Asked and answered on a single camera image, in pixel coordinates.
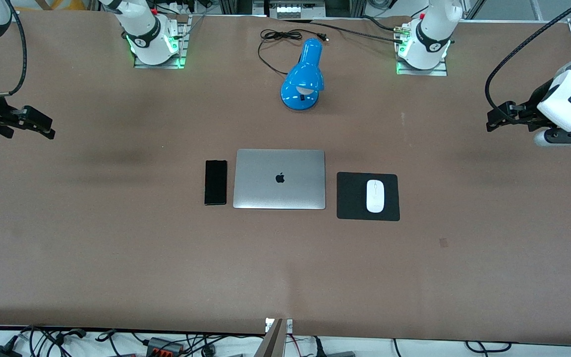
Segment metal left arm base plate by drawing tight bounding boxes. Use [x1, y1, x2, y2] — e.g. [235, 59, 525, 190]
[396, 22, 449, 76]

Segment white computer mouse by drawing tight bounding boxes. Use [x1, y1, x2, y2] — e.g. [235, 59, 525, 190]
[366, 179, 386, 214]

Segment grey orange connector block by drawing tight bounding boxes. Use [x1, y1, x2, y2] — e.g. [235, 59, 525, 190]
[146, 337, 185, 356]

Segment wooden camera stand post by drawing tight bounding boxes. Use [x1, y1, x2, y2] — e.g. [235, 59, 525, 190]
[253, 318, 293, 357]

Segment grey power strip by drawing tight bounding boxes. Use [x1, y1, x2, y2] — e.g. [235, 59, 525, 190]
[276, 2, 324, 19]

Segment black looped floor cable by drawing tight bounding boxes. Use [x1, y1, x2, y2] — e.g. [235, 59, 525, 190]
[465, 341, 512, 354]

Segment black mouse pad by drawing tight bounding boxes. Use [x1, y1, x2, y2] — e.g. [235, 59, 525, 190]
[337, 172, 400, 222]

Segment black base supply cable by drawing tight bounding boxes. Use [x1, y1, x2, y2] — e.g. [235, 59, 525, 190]
[285, 15, 406, 44]

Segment black lamp power cord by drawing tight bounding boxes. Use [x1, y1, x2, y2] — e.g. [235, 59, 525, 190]
[257, 29, 329, 76]

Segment blue desk lamp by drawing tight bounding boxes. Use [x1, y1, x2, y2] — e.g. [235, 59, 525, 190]
[280, 38, 325, 111]

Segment silver laptop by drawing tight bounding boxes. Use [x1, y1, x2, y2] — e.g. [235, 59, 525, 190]
[233, 149, 326, 210]

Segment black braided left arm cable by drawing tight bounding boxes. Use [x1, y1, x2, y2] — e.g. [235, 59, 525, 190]
[485, 0, 571, 124]

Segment black smartphone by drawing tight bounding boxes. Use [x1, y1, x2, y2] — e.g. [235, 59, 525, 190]
[204, 160, 228, 206]

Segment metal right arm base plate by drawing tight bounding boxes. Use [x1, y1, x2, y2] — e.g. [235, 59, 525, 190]
[133, 15, 190, 69]

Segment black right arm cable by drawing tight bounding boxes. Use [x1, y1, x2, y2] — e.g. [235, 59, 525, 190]
[0, 10, 28, 97]

